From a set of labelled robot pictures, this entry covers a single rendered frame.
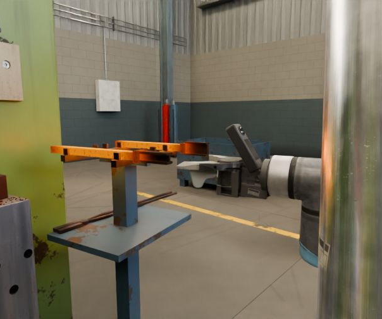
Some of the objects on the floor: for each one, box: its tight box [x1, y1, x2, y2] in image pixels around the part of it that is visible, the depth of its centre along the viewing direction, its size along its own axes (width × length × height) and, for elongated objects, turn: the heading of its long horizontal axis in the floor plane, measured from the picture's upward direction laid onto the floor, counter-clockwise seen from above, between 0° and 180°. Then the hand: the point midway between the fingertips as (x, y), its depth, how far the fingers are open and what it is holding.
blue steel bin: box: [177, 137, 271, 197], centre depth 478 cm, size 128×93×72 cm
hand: (190, 159), depth 76 cm, fingers open, 14 cm apart
